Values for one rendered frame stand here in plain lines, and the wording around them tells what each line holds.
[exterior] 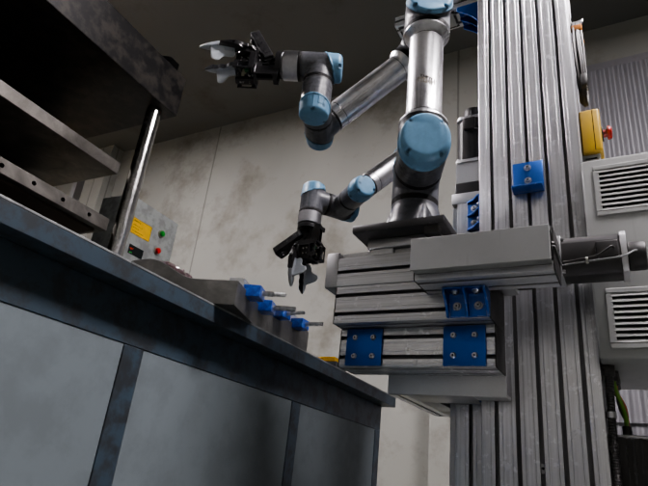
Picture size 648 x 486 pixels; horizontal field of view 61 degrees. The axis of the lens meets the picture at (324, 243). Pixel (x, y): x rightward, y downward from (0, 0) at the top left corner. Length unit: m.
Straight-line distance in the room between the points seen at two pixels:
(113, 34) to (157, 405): 1.51
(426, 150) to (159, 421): 0.79
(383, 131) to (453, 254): 3.43
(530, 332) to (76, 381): 0.94
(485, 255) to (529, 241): 0.08
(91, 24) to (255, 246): 2.73
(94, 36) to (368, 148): 2.69
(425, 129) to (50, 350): 0.86
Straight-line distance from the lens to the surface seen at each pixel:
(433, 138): 1.25
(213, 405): 1.29
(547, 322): 1.33
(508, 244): 1.07
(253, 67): 1.42
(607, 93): 4.08
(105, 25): 2.28
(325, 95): 1.36
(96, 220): 2.16
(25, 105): 2.11
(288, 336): 1.59
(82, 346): 1.02
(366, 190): 1.65
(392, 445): 3.56
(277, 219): 4.54
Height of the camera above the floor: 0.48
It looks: 23 degrees up
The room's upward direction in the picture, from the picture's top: 7 degrees clockwise
